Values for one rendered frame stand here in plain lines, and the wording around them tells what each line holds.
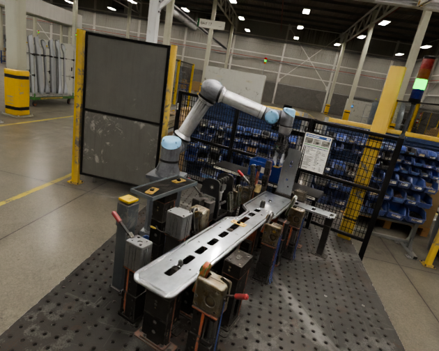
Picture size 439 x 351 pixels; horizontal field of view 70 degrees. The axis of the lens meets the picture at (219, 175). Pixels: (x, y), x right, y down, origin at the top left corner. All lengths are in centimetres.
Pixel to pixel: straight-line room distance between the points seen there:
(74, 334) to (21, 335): 18
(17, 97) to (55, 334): 798
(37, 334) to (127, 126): 316
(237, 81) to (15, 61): 534
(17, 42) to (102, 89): 492
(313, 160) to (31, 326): 203
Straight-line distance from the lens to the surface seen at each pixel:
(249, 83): 862
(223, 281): 114
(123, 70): 422
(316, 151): 253
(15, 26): 910
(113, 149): 439
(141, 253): 127
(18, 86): 908
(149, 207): 200
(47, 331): 148
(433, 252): 464
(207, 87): 184
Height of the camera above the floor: 172
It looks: 17 degrees down
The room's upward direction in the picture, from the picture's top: 10 degrees clockwise
